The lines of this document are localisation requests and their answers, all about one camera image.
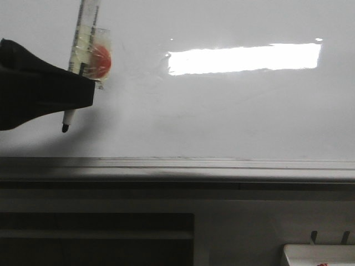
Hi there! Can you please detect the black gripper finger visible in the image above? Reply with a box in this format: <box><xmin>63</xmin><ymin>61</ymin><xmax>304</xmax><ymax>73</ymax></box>
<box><xmin>1</xmin><ymin>39</ymin><xmax>95</xmax><ymax>131</ymax></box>

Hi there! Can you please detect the white whiteboard marker with tape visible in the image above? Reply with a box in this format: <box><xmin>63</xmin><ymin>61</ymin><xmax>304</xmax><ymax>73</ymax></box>
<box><xmin>61</xmin><ymin>0</ymin><xmax>112</xmax><ymax>134</ymax></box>

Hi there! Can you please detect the white plastic tray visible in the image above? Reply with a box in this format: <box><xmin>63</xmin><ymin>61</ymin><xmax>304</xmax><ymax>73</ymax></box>
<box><xmin>280</xmin><ymin>244</ymin><xmax>354</xmax><ymax>265</ymax></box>

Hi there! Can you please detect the white whiteboard with aluminium frame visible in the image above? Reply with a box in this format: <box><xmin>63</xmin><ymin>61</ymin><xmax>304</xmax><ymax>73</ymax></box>
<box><xmin>1</xmin><ymin>1</ymin><xmax>354</xmax><ymax>183</ymax></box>

